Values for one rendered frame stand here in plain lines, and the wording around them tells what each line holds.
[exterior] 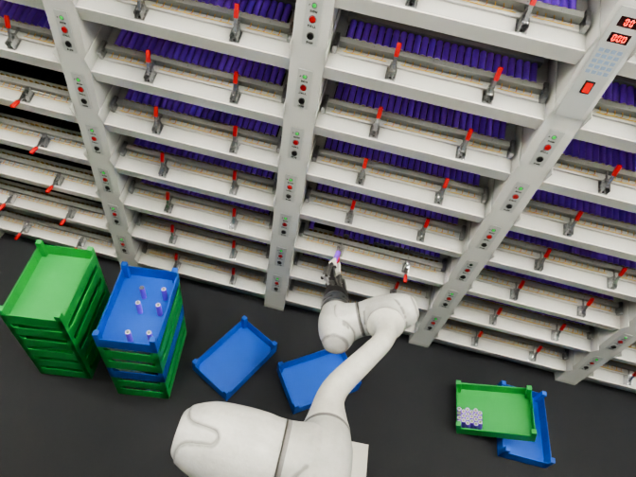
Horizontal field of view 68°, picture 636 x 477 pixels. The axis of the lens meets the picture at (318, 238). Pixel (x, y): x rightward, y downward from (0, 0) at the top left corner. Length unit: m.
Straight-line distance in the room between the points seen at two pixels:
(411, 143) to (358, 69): 0.28
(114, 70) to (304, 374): 1.37
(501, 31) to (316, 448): 1.00
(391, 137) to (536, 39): 0.45
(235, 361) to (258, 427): 1.24
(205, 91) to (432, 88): 0.67
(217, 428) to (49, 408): 1.34
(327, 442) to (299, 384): 1.18
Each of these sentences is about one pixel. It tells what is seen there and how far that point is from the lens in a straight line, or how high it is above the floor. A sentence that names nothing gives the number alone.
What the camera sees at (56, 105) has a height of 0.88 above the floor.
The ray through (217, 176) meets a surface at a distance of 1.77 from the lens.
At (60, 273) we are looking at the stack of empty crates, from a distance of 1.95.
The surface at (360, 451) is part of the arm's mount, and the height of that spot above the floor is 0.24.
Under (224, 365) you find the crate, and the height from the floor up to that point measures 0.00.
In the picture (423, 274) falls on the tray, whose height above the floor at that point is 0.49.
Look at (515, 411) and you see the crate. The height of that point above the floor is 0.09.
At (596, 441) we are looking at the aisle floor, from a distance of 2.50.
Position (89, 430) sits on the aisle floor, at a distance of 2.08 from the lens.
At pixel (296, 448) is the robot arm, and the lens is 0.88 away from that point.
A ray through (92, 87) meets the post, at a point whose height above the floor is 1.00.
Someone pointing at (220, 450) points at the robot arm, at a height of 1.06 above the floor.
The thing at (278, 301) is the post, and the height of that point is 0.07.
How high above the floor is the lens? 1.91
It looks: 49 degrees down
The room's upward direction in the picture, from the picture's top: 13 degrees clockwise
